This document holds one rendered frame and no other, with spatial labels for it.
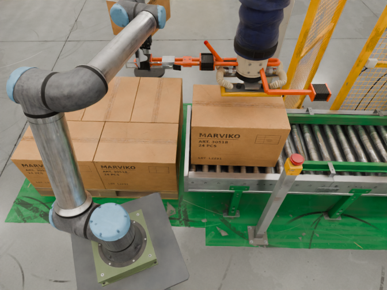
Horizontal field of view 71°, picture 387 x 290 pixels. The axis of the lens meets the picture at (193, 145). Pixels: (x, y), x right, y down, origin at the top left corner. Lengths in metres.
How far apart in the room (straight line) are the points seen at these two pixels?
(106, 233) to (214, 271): 1.22
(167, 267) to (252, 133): 0.90
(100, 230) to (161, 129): 1.19
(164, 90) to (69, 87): 1.74
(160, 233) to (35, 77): 0.96
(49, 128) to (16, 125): 2.51
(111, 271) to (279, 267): 1.34
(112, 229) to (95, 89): 0.56
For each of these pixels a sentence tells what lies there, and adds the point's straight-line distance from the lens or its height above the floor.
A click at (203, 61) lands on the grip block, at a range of 1.55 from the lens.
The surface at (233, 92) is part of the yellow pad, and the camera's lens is 1.56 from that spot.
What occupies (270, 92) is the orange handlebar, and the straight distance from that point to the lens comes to 1.41.
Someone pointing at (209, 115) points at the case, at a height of 0.95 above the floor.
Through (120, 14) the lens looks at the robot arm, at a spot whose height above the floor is 1.60.
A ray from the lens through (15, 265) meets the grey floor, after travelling 2.57.
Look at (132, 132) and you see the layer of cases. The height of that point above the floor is 0.54.
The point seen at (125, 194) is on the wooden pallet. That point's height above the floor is 0.02.
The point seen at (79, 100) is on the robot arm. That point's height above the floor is 1.61.
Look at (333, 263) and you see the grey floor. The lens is 2.47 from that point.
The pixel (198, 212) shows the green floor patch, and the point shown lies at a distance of 2.37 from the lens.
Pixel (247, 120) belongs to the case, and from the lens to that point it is 1.70.
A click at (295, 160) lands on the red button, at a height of 1.04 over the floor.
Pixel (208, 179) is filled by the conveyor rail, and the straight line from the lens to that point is 1.84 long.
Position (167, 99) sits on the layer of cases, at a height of 0.54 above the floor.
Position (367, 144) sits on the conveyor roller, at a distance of 2.48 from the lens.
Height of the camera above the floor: 2.14
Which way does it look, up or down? 51 degrees down
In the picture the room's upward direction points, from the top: 1 degrees clockwise
